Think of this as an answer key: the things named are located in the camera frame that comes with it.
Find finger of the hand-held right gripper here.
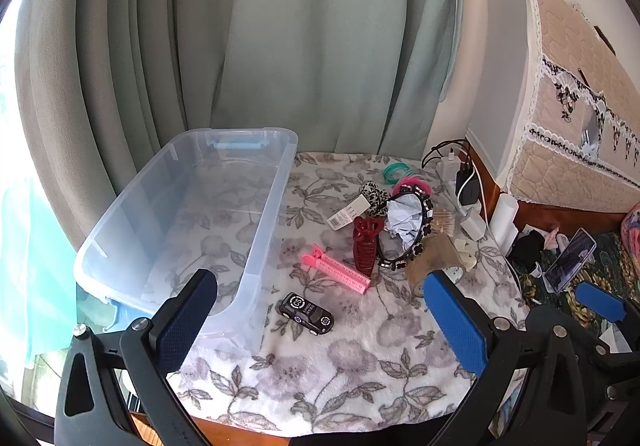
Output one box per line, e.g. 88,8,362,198
574,280,640,327
582,340,640,377

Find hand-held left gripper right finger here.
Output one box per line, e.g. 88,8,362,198
424,270,591,446

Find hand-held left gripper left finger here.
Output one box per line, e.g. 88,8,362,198
54,269,218,446

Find black flower headband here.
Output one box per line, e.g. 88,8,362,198
376,189,436,272

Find cotton swab pack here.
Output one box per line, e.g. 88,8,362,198
427,211,458,239

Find red claw hair clip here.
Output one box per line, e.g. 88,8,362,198
352,216,386,279

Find clear plastic container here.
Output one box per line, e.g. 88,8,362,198
74,126,299,357

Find black toy car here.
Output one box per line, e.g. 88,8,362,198
276,293,335,337

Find pink hair clip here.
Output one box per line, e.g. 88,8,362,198
299,243,372,296

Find pink hair tie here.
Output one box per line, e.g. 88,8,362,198
391,176,435,199

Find small white box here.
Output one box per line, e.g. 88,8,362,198
326,199,366,230

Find white paper sheet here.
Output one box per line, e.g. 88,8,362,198
597,323,633,354

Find smartphone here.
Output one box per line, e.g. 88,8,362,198
542,227,598,294

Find beige hair clip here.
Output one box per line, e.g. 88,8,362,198
452,237,480,273

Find blue plastic lid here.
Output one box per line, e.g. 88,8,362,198
102,299,133,332

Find pink printed cloth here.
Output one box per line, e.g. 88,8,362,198
620,203,640,247

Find black cloth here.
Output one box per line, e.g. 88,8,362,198
510,229,548,272

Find white charger adapter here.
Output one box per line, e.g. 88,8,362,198
460,209,487,241

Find white cylinder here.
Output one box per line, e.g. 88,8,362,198
489,193,521,252

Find floral blanket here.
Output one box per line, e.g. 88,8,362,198
165,151,531,434

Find black charger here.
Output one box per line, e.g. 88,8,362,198
454,163,482,207

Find white power strip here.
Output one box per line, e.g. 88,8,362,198
436,159,483,227

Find leopard print scrunchie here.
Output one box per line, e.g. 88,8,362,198
360,180,392,219

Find turquoise plastic tub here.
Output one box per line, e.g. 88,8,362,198
0,176,78,367

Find grey green curtain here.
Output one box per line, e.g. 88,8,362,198
14,0,468,247

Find brown wooden bed frame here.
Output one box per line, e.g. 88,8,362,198
470,146,631,237

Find white cable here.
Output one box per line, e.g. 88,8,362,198
470,161,493,227

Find teal hair ties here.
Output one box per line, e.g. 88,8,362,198
383,163,417,181

